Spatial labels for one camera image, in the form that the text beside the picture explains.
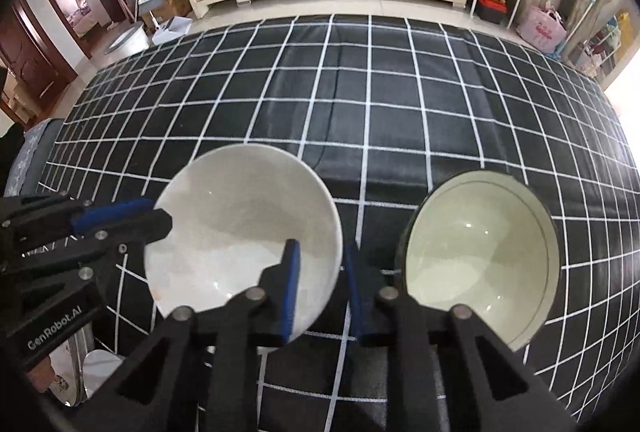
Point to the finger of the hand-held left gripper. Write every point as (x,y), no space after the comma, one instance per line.
(145,227)
(112,214)

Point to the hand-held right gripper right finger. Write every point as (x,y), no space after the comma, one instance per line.
(354,297)

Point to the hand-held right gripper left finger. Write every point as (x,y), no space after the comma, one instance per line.
(291,292)

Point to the white plate with pink petals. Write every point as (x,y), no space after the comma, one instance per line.
(62,382)

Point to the large plain white plate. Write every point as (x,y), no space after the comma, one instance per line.
(102,364)

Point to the plain white bowl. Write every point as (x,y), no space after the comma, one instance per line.
(235,222)

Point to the patterned rim bowl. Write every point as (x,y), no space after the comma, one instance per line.
(480,252)

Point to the white mop bucket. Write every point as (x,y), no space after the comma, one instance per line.
(125,41)

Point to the brown wooden door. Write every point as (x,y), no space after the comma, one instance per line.
(30,61)

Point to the black white checked tablecloth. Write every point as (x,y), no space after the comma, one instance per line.
(350,111)

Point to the white dustpan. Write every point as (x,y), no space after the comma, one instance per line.
(170,30)

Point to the red black bin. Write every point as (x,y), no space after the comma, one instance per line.
(492,9)

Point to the pink bag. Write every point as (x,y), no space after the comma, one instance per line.
(542,31)

